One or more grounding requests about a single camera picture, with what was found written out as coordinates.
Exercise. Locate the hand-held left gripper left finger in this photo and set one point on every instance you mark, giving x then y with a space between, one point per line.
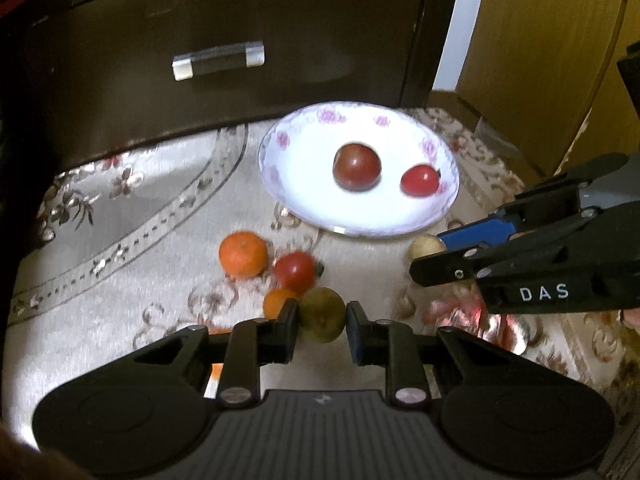
288 335

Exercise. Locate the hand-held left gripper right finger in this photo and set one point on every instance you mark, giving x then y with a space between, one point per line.
354 335

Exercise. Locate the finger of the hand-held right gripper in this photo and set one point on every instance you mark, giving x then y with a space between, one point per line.
450 269
475 235

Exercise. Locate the pale yellow round fruit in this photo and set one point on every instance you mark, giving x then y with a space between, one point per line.
425 247

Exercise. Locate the small orange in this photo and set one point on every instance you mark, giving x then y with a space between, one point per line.
275 302
216 377

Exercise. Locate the green-brown round fruit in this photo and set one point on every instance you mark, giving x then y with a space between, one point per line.
322 314

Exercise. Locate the red tomato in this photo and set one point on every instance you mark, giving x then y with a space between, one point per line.
419 181
295 270

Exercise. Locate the large orange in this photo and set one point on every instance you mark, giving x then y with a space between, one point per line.
242 255

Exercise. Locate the white floral plate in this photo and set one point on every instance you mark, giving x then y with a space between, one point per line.
310 180

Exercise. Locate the dark purple tomato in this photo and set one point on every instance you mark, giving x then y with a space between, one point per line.
356 167

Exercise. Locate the yellow wooden cabinet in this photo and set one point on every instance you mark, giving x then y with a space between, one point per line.
540 60

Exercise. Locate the dark wooden nightstand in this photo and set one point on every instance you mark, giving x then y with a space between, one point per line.
442 35

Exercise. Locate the dark nightstand drawer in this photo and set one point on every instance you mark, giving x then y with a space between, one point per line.
300 20

